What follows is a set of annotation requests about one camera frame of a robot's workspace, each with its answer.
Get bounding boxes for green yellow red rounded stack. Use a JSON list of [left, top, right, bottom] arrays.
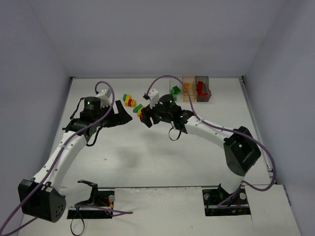
[[132, 104, 145, 118]]

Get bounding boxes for yellow rounded lego brick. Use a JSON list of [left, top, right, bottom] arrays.
[[183, 82, 189, 95]]

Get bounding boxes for red lego brick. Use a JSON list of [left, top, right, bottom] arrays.
[[198, 90, 208, 97], [196, 81, 204, 92]]

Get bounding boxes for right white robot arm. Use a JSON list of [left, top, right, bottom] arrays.
[[140, 89, 261, 195]]

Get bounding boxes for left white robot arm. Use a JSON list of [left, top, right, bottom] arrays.
[[18, 96, 132, 223]]

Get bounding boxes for green yellow red lego stack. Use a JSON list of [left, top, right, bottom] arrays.
[[123, 94, 137, 107]]

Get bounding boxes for clear plastic container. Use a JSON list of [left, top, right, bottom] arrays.
[[169, 78, 183, 102]]

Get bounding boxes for amber plastic container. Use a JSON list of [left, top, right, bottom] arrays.
[[182, 75, 197, 102]]

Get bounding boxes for dark grey plastic container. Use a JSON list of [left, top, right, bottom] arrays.
[[195, 76, 212, 102]]

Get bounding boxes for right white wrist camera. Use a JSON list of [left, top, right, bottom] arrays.
[[143, 88, 159, 109]]

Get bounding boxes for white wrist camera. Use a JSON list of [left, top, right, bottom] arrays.
[[143, 88, 159, 109], [96, 88, 112, 103]]

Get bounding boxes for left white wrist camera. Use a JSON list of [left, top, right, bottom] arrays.
[[96, 88, 112, 103]]

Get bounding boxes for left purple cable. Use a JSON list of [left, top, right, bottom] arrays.
[[0, 81, 133, 234]]

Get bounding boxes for purple cable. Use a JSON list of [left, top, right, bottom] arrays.
[[0, 81, 133, 234], [147, 75, 276, 209]]

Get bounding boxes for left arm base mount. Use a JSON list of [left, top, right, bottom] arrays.
[[67, 180, 115, 219]]

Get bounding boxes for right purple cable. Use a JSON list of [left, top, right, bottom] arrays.
[[147, 75, 276, 209]]

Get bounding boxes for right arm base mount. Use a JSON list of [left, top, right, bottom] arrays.
[[202, 186, 251, 217]]

